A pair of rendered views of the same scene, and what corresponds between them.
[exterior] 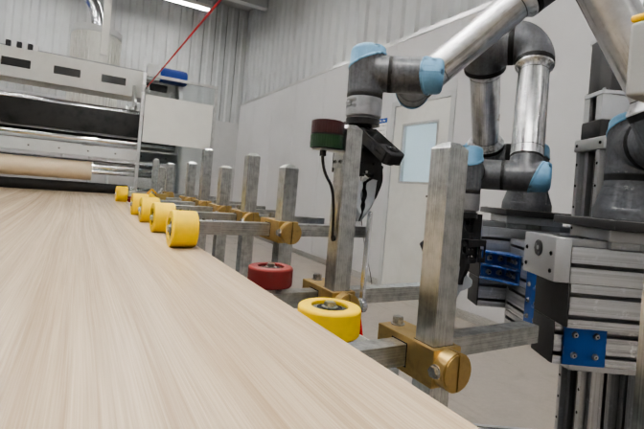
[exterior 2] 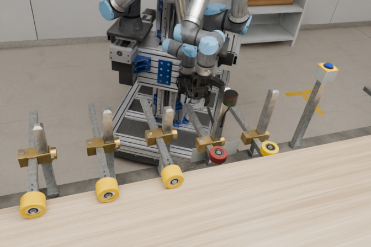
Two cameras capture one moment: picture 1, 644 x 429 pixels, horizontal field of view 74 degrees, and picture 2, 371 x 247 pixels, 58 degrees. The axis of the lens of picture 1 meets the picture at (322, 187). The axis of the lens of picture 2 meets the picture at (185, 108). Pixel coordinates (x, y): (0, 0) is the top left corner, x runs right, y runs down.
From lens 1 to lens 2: 1.67 m
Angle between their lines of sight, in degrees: 85
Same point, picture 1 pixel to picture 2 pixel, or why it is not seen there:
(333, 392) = (317, 157)
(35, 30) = not seen: outside the picture
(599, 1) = not seen: outside the picture
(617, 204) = not seen: hidden behind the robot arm
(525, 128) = not seen: hidden behind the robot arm
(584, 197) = (168, 22)
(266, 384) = (318, 165)
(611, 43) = (241, 2)
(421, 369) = (262, 139)
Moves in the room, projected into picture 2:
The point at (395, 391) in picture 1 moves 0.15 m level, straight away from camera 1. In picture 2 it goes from (314, 150) to (282, 139)
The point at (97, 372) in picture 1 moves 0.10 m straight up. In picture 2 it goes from (322, 188) to (332, 172)
